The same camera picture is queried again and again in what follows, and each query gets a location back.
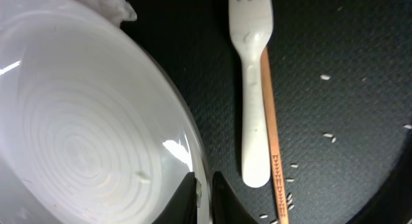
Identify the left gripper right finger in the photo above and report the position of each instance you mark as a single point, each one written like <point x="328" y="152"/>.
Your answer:
<point x="226" y="208"/>

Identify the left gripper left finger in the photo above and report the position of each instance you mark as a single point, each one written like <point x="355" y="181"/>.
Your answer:
<point x="182" y="207"/>

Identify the grey plate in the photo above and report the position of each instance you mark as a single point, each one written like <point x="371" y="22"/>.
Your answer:
<point x="92" y="128"/>

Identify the wooden chopstick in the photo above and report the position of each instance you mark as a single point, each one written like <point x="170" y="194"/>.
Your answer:
<point x="273" y="138"/>

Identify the round black tray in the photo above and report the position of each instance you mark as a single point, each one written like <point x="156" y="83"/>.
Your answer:
<point x="341" y="74"/>

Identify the white plastic fork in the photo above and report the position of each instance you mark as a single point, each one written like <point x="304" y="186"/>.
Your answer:
<point x="250" y="29"/>

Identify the crumpled white tissue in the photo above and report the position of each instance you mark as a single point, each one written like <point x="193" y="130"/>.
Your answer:
<point x="115" y="11"/>

